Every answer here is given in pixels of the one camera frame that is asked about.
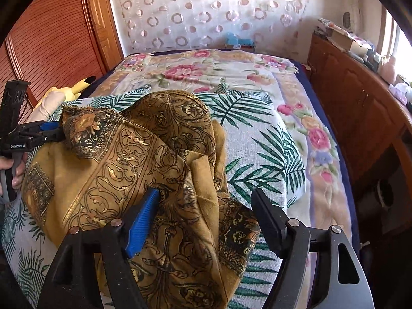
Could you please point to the beige folded blanket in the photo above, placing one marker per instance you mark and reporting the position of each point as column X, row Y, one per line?
column 48, row 106

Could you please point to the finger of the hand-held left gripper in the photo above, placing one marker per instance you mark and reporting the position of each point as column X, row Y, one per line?
column 51, row 136
column 51, row 125

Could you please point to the cardboard box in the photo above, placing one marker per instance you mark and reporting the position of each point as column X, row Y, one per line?
column 342, row 40

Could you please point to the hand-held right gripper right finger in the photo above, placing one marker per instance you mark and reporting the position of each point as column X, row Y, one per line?
column 270, row 219

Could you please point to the white tissue pack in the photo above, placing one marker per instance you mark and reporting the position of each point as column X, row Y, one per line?
column 399, row 91

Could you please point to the sheer circle pattern curtain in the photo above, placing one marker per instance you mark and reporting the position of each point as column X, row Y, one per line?
column 209, row 13

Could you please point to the wooden side cabinet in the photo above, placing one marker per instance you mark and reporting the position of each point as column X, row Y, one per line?
column 347, row 96

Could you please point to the teal box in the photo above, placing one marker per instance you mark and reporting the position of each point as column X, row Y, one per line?
column 236, row 40

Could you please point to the floral printed cloth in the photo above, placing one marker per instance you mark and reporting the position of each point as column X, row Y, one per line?
column 328, row 24

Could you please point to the wooden slatted wardrobe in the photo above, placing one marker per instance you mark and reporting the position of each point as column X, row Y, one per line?
column 58, row 32

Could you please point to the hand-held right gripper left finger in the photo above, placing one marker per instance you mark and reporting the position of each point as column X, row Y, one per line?
column 141, row 225

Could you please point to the dark oval ornament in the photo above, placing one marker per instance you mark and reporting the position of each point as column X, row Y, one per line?
column 346, row 19

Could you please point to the floral leaf print blanket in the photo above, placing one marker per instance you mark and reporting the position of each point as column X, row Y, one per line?
column 273, row 109

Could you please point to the window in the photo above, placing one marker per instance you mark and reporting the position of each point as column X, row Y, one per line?
column 399, row 45

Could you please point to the pink thermos jug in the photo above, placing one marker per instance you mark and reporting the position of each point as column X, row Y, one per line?
column 388, row 69

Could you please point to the yellow plush toy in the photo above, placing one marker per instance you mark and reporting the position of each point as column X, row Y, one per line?
column 77, row 88

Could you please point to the golden patterned garment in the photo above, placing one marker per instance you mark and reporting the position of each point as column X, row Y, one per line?
column 128, row 167

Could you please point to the person's left hand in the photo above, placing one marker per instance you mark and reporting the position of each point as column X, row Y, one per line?
column 18, row 175

